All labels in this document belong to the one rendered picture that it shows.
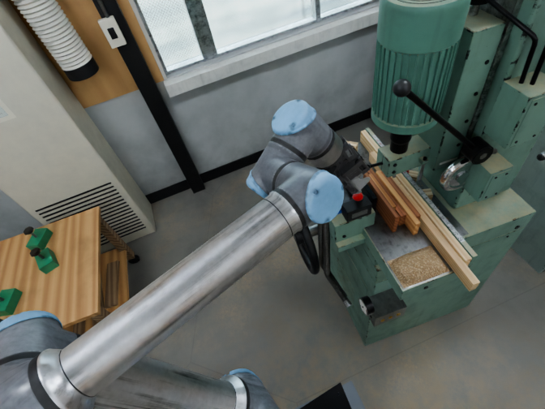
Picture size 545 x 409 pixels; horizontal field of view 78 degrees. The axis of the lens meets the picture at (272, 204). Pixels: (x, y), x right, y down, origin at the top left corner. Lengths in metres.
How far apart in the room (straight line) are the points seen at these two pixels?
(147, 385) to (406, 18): 0.90
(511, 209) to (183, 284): 1.13
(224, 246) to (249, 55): 1.73
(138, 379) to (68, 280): 1.13
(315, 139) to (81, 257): 1.45
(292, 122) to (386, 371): 1.42
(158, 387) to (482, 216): 1.10
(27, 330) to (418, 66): 0.90
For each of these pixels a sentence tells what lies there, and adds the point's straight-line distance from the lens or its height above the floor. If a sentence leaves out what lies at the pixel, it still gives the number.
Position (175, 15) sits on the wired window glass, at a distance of 2.14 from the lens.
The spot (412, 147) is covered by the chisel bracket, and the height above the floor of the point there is 1.07.
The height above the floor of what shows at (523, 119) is 1.24.
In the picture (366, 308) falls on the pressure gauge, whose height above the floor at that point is 0.68.
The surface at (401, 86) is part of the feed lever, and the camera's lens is 0.73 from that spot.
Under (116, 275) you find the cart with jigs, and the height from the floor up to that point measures 0.20.
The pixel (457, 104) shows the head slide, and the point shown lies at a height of 1.24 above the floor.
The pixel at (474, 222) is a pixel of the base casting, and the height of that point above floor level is 0.80.
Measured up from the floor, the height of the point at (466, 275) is 0.94.
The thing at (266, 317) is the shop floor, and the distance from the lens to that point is 1.96.
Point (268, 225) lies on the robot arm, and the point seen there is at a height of 1.35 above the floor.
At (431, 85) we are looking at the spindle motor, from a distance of 0.88.
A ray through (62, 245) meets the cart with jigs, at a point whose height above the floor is 0.53.
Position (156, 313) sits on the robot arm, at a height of 1.35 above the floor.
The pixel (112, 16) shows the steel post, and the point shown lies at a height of 1.27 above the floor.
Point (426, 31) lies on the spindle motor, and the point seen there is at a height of 1.46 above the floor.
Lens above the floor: 1.81
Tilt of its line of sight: 50 degrees down
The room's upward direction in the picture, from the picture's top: 14 degrees counter-clockwise
